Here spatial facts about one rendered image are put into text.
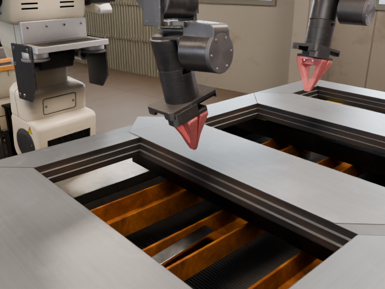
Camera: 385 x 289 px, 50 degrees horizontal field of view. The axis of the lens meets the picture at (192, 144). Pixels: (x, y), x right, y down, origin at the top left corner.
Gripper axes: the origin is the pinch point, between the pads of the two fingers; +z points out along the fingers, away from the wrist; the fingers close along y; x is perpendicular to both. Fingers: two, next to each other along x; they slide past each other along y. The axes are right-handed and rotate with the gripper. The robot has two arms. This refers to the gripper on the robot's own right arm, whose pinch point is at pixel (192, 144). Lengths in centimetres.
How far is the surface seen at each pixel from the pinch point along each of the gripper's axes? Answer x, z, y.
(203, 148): 13.6, 11.9, 12.6
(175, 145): 19.1, 10.9, 9.2
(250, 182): -5.0, 11.1, 7.7
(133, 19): 431, 80, 265
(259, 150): 4.3, 14.1, 20.9
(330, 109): 11, 24, 60
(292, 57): 189, 108, 277
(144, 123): 36.6, 11.4, 12.7
